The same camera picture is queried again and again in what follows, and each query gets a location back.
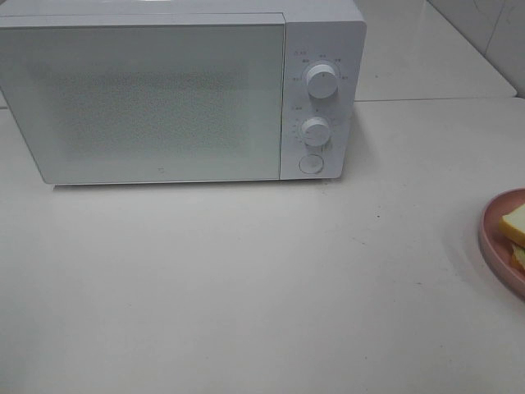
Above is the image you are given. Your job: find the white microwave door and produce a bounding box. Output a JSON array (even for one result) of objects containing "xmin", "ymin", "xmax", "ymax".
[{"xmin": 1, "ymin": 25, "xmax": 284, "ymax": 185}]

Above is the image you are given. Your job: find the lower white timer knob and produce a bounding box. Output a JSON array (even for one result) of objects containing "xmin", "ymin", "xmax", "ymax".
[{"xmin": 299, "ymin": 117, "xmax": 331, "ymax": 147}]

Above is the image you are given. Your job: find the top bread slice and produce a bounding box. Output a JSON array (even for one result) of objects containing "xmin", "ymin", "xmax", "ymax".
[{"xmin": 499, "ymin": 204, "xmax": 525, "ymax": 247}]

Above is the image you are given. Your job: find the bottom bread slice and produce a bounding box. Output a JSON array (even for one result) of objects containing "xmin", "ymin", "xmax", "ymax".
[{"xmin": 510, "ymin": 243, "xmax": 525, "ymax": 273}]

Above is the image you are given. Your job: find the white microwave oven body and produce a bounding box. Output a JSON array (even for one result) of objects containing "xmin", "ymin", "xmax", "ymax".
[{"xmin": 1, "ymin": 1, "xmax": 367, "ymax": 181}]

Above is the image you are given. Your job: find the upper white control knob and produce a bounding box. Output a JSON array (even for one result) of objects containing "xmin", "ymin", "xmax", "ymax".
[{"xmin": 303, "ymin": 61, "xmax": 340, "ymax": 99}]

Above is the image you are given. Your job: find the pink round plate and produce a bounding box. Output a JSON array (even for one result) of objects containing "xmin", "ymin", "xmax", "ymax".
[{"xmin": 478, "ymin": 188, "xmax": 524, "ymax": 300}]

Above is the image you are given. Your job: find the round door release button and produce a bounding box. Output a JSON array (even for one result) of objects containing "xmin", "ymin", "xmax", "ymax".
[{"xmin": 299, "ymin": 154, "xmax": 324, "ymax": 175}]

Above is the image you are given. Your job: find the bread slice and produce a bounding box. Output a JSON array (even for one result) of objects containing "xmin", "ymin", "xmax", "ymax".
[
  {"xmin": 499, "ymin": 204, "xmax": 525, "ymax": 247},
  {"xmin": 510, "ymin": 243, "xmax": 525, "ymax": 273}
]

